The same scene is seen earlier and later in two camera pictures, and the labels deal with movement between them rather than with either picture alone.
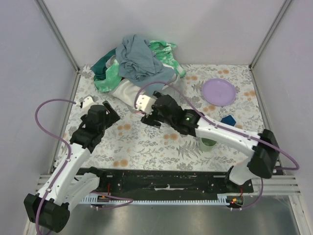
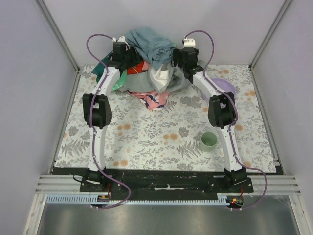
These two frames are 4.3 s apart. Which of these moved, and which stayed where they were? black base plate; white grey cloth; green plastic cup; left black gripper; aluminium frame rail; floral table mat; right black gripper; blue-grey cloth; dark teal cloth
Moved: white grey cloth; right black gripper; blue-grey cloth; left black gripper
Stayed: dark teal cloth; aluminium frame rail; floral table mat; green plastic cup; black base plate
